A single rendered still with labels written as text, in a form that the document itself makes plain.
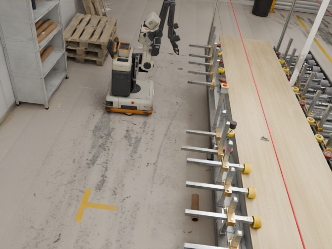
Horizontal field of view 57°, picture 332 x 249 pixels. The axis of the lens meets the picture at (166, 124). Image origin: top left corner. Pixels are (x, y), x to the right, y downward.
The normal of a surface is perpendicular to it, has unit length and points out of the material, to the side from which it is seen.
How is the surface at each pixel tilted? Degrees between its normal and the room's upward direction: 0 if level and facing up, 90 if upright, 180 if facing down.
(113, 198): 0
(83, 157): 0
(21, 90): 90
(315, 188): 0
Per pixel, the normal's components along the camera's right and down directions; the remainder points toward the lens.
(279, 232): 0.11, -0.77
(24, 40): -0.07, 0.62
